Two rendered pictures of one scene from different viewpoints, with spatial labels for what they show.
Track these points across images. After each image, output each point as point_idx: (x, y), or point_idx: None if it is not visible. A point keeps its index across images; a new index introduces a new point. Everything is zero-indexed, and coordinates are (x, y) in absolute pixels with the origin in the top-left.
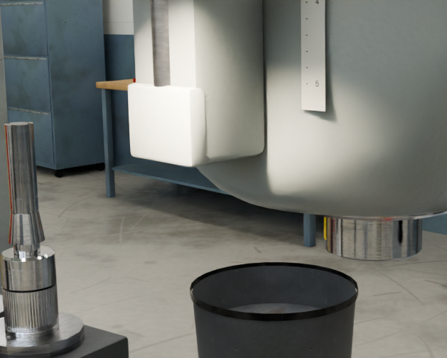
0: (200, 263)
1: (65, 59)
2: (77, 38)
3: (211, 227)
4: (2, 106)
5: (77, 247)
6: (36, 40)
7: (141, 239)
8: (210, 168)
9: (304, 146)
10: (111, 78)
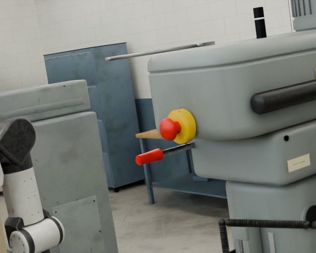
0: (215, 246)
1: (113, 118)
2: (118, 105)
3: (218, 220)
4: (105, 185)
5: (138, 242)
6: (94, 109)
7: (176, 233)
8: None
9: None
10: (141, 125)
